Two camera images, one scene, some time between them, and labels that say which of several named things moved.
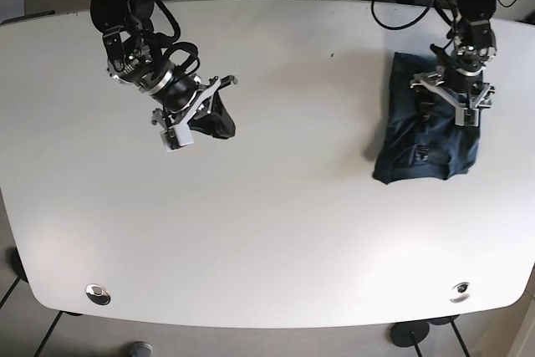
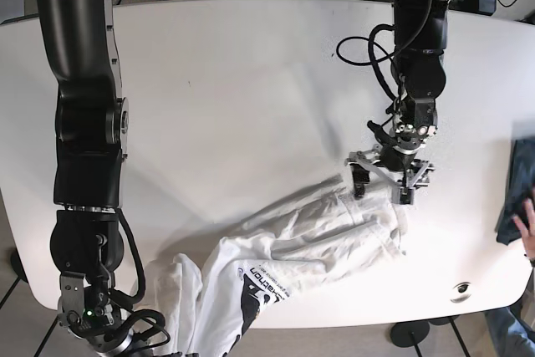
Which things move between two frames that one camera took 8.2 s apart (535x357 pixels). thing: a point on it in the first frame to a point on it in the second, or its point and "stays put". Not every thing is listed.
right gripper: (468, 87) to (415, 173)
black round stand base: (409, 334) stays put
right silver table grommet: (460, 292) stays put
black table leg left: (18, 268) stays put
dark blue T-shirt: (422, 139) to (521, 184)
